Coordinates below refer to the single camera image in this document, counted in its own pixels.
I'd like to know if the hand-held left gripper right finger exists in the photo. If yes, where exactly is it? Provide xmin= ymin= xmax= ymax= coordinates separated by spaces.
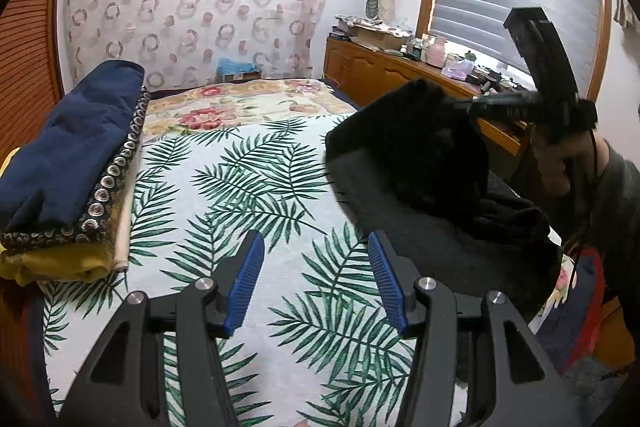
xmin=367 ymin=231 xmax=581 ymax=427

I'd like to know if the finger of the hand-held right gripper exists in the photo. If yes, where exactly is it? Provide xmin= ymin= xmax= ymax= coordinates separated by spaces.
xmin=467 ymin=89 xmax=551 ymax=122

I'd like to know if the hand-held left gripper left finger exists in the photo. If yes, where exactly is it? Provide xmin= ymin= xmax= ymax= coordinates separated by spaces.
xmin=57 ymin=229 xmax=266 ymax=427

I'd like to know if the black t-shirt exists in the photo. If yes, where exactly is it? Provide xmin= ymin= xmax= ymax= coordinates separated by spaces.
xmin=324 ymin=78 xmax=561 ymax=318

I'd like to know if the person's right forearm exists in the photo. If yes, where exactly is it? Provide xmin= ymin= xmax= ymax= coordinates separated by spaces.
xmin=570 ymin=142 xmax=640 ymax=358

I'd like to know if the person's right hand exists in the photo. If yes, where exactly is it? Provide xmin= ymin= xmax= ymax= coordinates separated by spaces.
xmin=540 ymin=138 xmax=611 ymax=198

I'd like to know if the pink plastic bag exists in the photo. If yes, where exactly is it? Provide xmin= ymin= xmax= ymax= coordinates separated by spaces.
xmin=442 ymin=57 xmax=473 ymax=80

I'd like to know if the pink jar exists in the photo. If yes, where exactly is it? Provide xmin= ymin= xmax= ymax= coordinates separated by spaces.
xmin=425 ymin=39 xmax=447 ymax=68

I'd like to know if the floral leaf-print bedspread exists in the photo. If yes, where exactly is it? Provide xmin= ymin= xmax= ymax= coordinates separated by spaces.
xmin=42 ymin=78 xmax=576 ymax=427

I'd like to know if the cardboard box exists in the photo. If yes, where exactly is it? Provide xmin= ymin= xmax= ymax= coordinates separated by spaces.
xmin=352 ymin=27 xmax=416 ymax=50

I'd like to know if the wooden cabinet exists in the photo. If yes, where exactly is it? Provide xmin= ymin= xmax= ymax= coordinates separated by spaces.
xmin=322 ymin=37 xmax=531 ymax=158

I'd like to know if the yellow folded cloth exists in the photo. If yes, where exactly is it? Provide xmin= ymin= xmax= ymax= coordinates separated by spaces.
xmin=0 ymin=147 xmax=118 ymax=285

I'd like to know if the blue packet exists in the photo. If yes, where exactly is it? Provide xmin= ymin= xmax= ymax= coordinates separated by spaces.
xmin=216 ymin=57 xmax=261 ymax=82

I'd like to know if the navy folded cloth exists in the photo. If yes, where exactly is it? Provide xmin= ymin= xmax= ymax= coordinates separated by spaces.
xmin=0 ymin=59 xmax=146 ymax=230

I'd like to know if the wooden louvered door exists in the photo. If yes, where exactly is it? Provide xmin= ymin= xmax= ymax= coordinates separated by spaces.
xmin=0 ymin=0 xmax=68 ymax=158

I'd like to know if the black cable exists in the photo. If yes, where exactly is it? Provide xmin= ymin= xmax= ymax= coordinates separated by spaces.
xmin=562 ymin=127 xmax=603 ymax=253

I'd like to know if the dark ring-patterned folded cloth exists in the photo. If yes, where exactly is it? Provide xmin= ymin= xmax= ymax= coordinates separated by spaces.
xmin=0 ymin=86 xmax=152 ymax=253

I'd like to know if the ring-patterned sheer curtain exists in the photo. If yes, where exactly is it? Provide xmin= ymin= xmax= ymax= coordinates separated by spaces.
xmin=62 ymin=0 xmax=331 ymax=90

